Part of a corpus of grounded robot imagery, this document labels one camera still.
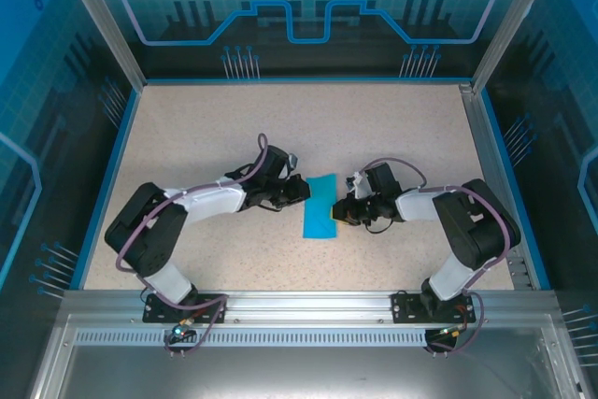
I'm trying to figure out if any blue paper sheet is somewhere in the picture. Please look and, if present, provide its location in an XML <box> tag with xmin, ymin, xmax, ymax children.
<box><xmin>301</xmin><ymin>173</ymin><xmax>339</xmax><ymax>240</ymax></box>

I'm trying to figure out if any small adapter board with LED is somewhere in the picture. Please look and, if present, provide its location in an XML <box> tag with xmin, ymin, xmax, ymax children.
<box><xmin>168</xmin><ymin>321</ymin><xmax>196</xmax><ymax>343</ymax></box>
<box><xmin>427</xmin><ymin>325</ymin><xmax>468</xmax><ymax>353</ymax></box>

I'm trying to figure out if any steel cover panel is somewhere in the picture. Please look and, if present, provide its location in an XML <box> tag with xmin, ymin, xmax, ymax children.
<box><xmin>27</xmin><ymin>314</ymin><xmax>598</xmax><ymax>399</ymax></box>

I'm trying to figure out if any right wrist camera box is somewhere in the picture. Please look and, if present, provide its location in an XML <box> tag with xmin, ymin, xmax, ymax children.
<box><xmin>346</xmin><ymin>173</ymin><xmax>371</xmax><ymax>199</ymax></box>

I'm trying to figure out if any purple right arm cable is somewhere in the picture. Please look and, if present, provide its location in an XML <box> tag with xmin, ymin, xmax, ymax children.
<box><xmin>363</xmin><ymin>157</ymin><xmax>511</xmax><ymax>356</ymax></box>

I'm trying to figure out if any long aluminium mounting rail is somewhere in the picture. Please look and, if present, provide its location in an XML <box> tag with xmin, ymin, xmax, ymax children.
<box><xmin>63</xmin><ymin>290</ymin><xmax>560</xmax><ymax>326</ymax></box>

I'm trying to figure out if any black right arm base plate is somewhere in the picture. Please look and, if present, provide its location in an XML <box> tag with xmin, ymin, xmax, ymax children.
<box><xmin>391</xmin><ymin>291</ymin><xmax>477</xmax><ymax>325</ymax></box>

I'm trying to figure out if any grooved aluminium table rail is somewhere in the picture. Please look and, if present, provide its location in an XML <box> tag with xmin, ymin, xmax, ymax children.
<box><xmin>459</xmin><ymin>83</ymin><xmax>536</xmax><ymax>291</ymax></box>

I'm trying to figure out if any slotted metal cable duct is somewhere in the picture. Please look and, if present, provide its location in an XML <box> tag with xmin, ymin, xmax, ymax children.
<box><xmin>69</xmin><ymin>329</ymin><xmax>468</xmax><ymax>347</ymax></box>

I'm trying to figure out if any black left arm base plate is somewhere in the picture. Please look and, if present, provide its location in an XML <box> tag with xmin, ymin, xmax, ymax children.
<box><xmin>142</xmin><ymin>292</ymin><xmax>229</xmax><ymax>325</ymax></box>

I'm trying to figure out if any aluminium frame post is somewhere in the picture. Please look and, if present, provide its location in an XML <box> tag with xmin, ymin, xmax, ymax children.
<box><xmin>470</xmin><ymin>0</ymin><xmax>564</xmax><ymax>94</ymax></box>
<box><xmin>51</xmin><ymin>0</ymin><xmax>147</xmax><ymax>91</ymax></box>

